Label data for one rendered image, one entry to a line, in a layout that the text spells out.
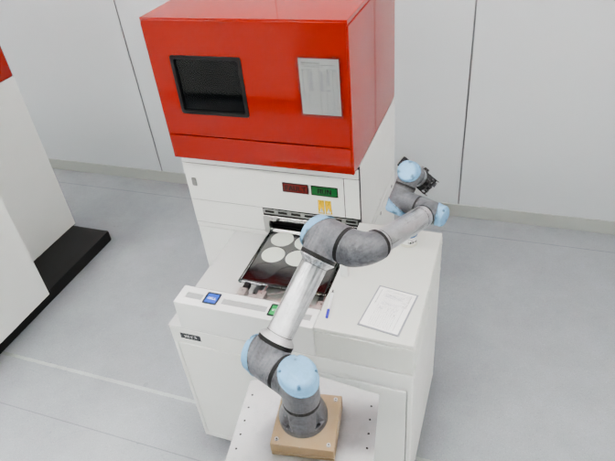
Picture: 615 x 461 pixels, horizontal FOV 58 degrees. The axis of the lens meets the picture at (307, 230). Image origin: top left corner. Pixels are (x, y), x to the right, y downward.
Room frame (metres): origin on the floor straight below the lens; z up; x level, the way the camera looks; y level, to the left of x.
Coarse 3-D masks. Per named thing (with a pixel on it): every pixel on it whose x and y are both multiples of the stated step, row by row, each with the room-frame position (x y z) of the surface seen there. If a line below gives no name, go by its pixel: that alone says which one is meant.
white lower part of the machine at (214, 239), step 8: (392, 176) 2.49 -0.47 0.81; (392, 184) 2.49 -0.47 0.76; (384, 192) 2.33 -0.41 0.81; (384, 200) 2.33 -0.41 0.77; (384, 208) 2.33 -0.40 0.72; (376, 216) 2.17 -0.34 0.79; (384, 216) 2.33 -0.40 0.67; (392, 216) 2.49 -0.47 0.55; (376, 224) 2.16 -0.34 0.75; (384, 224) 2.32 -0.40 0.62; (200, 232) 2.22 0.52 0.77; (208, 232) 2.20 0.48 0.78; (216, 232) 2.19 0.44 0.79; (224, 232) 2.17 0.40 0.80; (232, 232) 2.15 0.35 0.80; (208, 240) 2.21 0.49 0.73; (216, 240) 2.19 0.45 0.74; (224, 240) 2.17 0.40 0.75; (208, 248) 2.21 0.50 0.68; (216, 248) 2.19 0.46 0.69; (208, 256) 2.22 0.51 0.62; (216, 256) 2.20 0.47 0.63
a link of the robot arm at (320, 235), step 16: (320, 224) 1.35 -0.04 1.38; (336, 224) 1.34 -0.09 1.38; (304, 240) 1.35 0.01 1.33; (320, 240) 1.31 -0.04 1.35; (336, 240) 1.28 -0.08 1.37; (304, 256) 1.30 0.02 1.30; (320, 256) 1.28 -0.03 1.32; (304, 272) 1.27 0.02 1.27; (320, 272) 1.27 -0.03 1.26; (288, 288) 1.26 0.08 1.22; (304, 288) 1.24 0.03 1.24; (288, 304) 1.21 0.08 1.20; (304, 304) 1.21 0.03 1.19; (272, 320) 1.20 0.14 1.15; (288, 320) 1.18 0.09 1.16; (256, 336) 1.20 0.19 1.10; (272, 336) 1.15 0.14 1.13; (288, 336) 1.16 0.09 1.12; (256, 352) 1.13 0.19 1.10; (272, 352) 1.12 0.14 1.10; (288, 352) 1.13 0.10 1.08; (256, 368) 1.09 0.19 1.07
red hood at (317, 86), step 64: (192, 0) 2.34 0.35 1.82; (256, 0) 2.23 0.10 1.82; (320, 0) 2.14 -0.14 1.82; (384, 0) 2.36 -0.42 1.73; (192, 64) 2.11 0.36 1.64; (256, 64) 2.00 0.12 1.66; (320, 64) 1.90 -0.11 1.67; (384, 64) 2.36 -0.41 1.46; (192, 128) 2.13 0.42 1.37; (256, 128) 2.01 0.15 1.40; (320, 128) 1.91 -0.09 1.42
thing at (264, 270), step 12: (288, 252) 1.83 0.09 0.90; (252, 264) 1.78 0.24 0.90; (264, 264) 1.77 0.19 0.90; (276, 264) 1.76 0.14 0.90; (288, 264) 1.75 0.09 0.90; (336, 264) 1.72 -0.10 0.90; (252, 276) 1.70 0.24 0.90; (264, 276) 1.70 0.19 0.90; (276, 276) 1.69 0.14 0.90; (288, 276) 1.68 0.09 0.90; (324, 276) 1.66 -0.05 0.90; (324, 288) 1.59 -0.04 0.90
